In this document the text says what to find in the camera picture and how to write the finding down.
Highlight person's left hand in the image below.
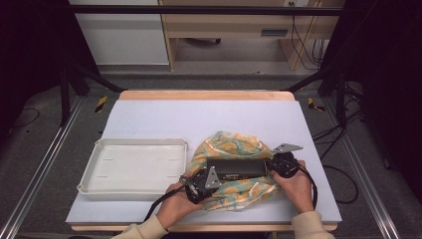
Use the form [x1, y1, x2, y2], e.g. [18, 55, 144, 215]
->
[155, 171, 207, 231]

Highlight black horizontal frame bar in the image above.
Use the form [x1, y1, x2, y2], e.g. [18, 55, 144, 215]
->
[68, 4, 344, 17]

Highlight white cabinet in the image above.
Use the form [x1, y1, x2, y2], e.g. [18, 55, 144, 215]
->
[67, 0, 170, 66]

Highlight black rectangular box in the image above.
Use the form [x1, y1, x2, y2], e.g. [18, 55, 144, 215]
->
[206, 156, 269, 182]

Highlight aluminium floor rail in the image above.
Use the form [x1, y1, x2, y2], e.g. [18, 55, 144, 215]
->
[322, 98, 402, 239]
[0, 96, 86, 239]

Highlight green orange-print cloth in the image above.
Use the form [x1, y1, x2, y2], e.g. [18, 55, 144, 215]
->
[188, 129, 283, 212]

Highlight right hand-held gripper cable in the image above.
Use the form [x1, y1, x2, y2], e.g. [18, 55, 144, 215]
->
[297, 163, 318, 211]

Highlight black frame strut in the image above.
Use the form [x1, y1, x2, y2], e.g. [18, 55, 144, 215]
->
[285, 63, 348, 128]
[59, 63, 127, 127]

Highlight person's right hand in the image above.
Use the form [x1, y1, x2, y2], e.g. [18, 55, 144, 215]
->
[272, 159, 316, 214]

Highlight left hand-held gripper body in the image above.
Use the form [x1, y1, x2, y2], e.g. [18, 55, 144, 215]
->
[180, 165, 223, 205]

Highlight white plastic tray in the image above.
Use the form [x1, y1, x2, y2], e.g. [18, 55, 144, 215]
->
[77, 137, 189, 201]

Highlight yellow black tape marker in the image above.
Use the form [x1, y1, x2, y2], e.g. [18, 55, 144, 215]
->
[95, 96, 108, 114]
[307, 97, 326, 113]

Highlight hanging black cables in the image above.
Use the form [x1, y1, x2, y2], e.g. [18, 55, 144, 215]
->
[288, 1, 327, 72]

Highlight light wooden desk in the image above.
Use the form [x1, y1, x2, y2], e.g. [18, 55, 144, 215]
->
[158, 0, 346, 72]

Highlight white table mat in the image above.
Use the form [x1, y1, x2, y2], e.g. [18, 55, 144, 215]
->
[65, 99, 342, 224]

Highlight wooden table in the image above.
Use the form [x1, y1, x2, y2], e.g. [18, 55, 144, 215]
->
[71, 89, 338, 233]

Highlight black looped floor cable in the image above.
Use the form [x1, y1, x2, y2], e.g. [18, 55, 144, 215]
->
[322, 163, 360, 205]

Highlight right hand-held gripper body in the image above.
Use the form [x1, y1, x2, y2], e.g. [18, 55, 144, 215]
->
[271, 142, 305, 179]

